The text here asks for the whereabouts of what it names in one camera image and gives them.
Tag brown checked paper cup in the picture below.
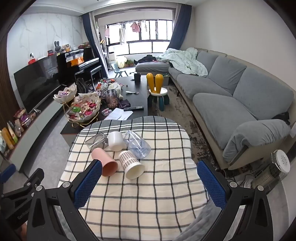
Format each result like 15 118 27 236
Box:
119 150 145 180

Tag dark clothing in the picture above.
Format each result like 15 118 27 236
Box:
134 55 158 64

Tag white cup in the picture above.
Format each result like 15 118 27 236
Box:
107 131 125 152

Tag clear grey cup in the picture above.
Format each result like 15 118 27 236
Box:
85 132 109 152

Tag grey television cabinet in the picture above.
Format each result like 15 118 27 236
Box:
0 99 70 175

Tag yellow snack box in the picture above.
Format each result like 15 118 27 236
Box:
1 129 14 150

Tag pale green blanket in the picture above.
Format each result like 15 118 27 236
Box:
156 47 209 77

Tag white papers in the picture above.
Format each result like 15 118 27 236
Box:
104 108 134 121

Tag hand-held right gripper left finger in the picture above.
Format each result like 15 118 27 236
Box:
26 159 103 241

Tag small blue chair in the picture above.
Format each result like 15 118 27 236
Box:
111 63 129 78

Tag green snack packet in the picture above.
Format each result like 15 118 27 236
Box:
7 121 19 143

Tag grey fleece blanket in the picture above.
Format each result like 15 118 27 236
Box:
184 201 223 241

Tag black item on sofa arm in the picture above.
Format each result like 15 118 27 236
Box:
271 112 291 126

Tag clear blue plastic cup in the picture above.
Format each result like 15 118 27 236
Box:
122 130 152 159

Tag patterned floor rug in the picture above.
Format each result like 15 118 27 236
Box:
157 85 218 168

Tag flat screen television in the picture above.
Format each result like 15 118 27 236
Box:
13 55 68 114

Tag black upright piano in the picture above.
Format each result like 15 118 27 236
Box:
57 47 102 87

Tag checked tablecloth table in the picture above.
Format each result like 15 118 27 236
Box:
57 115 210 241

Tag large white shell snack bowl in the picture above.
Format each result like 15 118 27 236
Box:
66 92 102 122

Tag dark backpack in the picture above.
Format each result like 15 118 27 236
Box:
76 78 88 94

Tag grey sofa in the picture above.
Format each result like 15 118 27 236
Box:
135 47 291 170

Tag pink cup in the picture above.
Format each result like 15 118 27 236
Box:
91 148 119 177

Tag red snack bag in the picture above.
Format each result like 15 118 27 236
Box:
13 108 26 120

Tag dark coffee table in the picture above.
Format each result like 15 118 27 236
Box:
60 76 149 149

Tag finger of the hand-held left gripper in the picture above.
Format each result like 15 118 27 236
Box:
1 168 44 205
0 164 16 185

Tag blue curtain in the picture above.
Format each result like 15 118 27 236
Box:
165 3 192 50
82 12 102 61

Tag rabbit ear child stool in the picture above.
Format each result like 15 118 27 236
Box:
146 72 170 112

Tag white plush toy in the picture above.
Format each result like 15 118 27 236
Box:
107 83 122 97

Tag clear jar of nuts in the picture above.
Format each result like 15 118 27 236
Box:
105 89 119 109

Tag black piano bench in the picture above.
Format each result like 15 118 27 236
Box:
74 66 103 90

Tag electric heater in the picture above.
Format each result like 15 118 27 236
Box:
251 165 282 193

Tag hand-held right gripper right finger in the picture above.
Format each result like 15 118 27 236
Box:
196 159 274 241

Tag small white shell snack bowl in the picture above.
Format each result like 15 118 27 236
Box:
53 84 78 104

